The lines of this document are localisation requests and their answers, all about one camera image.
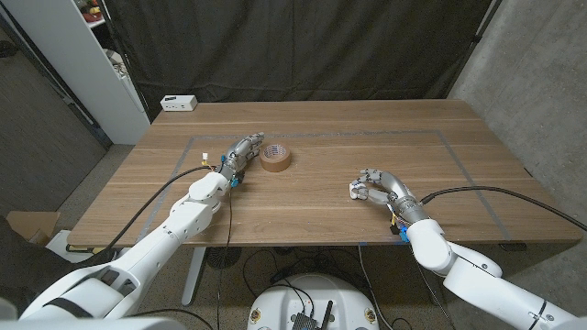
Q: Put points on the red plastic item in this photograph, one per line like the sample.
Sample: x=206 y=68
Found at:
x=93 y=17

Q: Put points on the white table leg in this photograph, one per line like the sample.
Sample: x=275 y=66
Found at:
x=193 y=275

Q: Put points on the white power strip box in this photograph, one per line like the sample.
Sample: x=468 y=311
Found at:
x=179 y=103

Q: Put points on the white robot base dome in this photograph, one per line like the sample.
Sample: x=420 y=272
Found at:
x=284 y=307

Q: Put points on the white cabinet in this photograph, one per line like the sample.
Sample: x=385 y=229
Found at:
x=82 y=69

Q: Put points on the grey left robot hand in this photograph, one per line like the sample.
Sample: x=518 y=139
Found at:
x=240 y=153

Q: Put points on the white flat box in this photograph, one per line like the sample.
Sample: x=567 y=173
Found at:
x=59 y=243

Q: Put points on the black fabric mass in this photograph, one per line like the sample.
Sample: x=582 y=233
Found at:
x=27 y=266

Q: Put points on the black round perforated disc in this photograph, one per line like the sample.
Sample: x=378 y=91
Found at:
x=223 y=257

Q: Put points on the black backdrop frame pole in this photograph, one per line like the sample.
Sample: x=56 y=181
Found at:
x=487 y=20

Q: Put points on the brown tape roll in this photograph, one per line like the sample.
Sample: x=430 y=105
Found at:
x=275 y=166

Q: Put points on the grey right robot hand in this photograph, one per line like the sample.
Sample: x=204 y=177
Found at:
x=396 y=190

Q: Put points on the black antenna module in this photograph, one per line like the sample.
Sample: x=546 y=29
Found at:
x=302 y=322

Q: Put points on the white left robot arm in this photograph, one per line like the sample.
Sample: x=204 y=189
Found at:
x=192 y=215

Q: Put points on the brown cardboard box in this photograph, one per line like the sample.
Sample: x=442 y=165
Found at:
x=32 y=224

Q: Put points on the black fabric backdrop curtain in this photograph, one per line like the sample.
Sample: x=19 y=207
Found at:
x=298 y=46

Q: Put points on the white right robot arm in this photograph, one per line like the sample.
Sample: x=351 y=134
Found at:
x=472 y=279

